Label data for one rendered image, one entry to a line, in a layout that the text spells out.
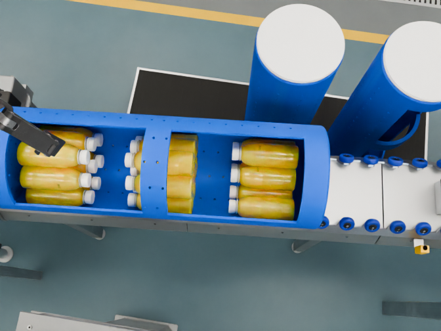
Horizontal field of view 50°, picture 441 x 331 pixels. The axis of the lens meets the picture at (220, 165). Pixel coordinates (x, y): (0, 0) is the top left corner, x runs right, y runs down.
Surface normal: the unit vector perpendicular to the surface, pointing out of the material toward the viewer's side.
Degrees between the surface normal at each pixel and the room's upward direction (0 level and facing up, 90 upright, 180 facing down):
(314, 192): 30
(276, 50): 0
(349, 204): 0
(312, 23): 0
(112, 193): 26
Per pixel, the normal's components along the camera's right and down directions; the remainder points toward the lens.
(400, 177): 0.00, -0.27
